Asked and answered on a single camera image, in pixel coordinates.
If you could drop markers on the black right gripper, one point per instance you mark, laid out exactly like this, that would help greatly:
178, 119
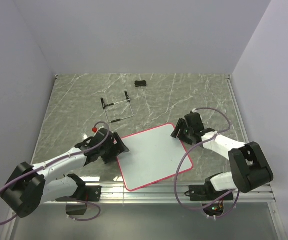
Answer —
180, 126

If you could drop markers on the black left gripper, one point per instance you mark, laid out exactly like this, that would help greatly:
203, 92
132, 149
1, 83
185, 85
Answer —
120, 149

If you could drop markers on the pink framed whiteboard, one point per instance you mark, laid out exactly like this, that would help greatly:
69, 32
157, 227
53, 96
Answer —
153, 156

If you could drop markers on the yellow whiteboard eraser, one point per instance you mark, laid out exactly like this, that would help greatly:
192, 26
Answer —
140, 83

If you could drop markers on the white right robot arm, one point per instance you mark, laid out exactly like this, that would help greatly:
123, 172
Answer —
249, 168

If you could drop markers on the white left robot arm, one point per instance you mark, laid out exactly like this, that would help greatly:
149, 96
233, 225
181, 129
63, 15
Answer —
32, 185

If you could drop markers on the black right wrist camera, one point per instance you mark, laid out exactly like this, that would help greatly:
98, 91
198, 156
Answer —
194, 122

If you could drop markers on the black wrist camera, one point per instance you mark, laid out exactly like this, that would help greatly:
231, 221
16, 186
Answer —
99, 136
194, 122

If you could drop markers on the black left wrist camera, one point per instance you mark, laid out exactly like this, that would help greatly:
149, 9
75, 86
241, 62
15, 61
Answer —
99, 136

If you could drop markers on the wire whiteboard easel stand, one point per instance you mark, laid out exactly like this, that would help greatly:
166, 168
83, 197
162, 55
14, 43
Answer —
107, 105

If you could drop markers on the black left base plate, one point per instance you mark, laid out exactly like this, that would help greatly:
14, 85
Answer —
92, 193

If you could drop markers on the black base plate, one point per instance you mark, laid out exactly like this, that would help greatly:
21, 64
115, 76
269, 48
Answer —
198, 193
92, 193

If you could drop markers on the aluminium mounting rail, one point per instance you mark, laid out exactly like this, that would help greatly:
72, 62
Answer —
163, 193

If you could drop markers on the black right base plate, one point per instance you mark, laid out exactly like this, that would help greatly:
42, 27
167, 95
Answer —
198, 193

